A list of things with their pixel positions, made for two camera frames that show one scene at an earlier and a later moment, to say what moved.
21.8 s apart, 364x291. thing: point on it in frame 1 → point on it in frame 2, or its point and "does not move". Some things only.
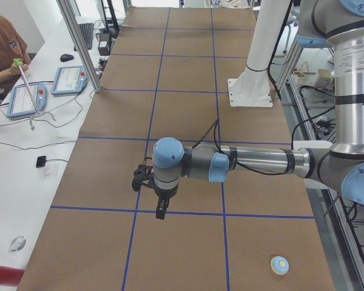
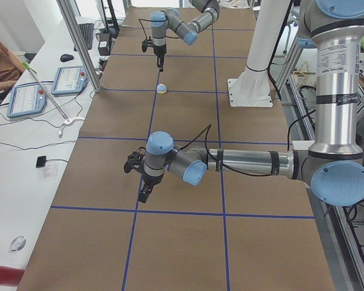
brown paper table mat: x=167 y=77 does not move
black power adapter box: x=104 y=44 does not move
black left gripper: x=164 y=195 → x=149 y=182
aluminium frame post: x=82 y=43 does not move
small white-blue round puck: x=279 y=265 → x=161 y=88
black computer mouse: x=66 y=57 does not move
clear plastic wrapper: x=17 y=244 does not move
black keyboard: x=87 y=31 does not move
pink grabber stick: x=19 y=63 → x=65 y=117
